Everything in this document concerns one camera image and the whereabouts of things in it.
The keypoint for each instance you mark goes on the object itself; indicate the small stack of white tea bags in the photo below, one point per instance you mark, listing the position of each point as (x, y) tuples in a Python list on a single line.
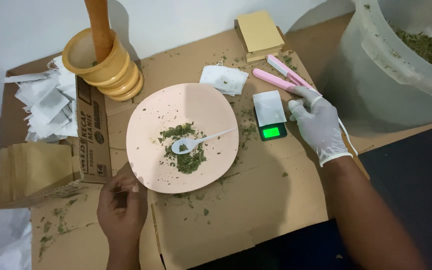
[(223, 78)]

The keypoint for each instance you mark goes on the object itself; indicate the dried green leaves in bulk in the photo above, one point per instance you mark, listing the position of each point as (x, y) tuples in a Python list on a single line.
[(431, 48)]

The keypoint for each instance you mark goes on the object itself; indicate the pink handheld heat sealer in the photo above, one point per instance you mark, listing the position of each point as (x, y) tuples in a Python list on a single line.
[(272, 79)]

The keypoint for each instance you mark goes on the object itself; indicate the white plastic spoon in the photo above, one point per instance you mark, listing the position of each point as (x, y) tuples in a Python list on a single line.
[(188, 144)]

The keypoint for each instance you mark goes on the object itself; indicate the flattened brown cardboard sheet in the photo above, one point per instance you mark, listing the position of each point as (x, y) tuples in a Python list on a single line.
[(268, 187)]

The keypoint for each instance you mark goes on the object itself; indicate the pile of crushed green leaves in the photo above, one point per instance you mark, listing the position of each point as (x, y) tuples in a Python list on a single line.
[(188, 161)]

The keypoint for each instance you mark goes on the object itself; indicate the heap of filled tea bags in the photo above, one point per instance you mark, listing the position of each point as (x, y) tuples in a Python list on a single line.
[(49, 105)]

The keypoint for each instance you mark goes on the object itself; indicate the small black digital scale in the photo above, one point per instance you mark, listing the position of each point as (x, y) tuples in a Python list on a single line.
[(272, 133)]

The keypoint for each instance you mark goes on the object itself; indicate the row of brown paper pouches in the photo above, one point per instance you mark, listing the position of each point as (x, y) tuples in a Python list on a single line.
[(39, 168)]

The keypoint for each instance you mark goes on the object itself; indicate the single white tea bag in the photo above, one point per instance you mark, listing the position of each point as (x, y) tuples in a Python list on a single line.
[(268, 108)]

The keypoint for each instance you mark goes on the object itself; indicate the open printed cardboard box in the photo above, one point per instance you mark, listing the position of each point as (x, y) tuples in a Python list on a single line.
[(92, 142)]

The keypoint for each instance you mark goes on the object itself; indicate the yellow wooden mortar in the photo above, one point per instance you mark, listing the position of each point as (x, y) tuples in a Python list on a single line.
[(118, 75)]

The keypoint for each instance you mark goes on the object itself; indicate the person's right hand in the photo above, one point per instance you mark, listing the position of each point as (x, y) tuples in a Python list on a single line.
[(319, 125)]

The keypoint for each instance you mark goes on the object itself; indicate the person's right fingers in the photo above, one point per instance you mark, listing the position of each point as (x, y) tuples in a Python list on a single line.
[(301, 103)]

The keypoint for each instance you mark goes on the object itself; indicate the scattered green leaf crumbs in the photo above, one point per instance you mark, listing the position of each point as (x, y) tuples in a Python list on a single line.
[(249, 130)]

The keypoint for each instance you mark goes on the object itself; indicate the pink round plate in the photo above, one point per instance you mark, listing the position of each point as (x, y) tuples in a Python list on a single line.
[(201, 108)]

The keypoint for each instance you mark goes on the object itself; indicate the stack of brown paper envelopes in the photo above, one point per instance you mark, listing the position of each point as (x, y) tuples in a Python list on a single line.
[(259, 32)]

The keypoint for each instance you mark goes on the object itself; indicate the large translucent plastic tub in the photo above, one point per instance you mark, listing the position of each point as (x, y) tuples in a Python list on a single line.
[(373, 86)]

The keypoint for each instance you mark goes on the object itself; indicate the person's left hand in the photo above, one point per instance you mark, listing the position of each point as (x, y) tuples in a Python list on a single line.
[(124, 215)]

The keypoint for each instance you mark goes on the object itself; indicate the brown wooden pestle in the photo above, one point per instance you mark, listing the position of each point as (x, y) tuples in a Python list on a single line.
[(99, 30)]

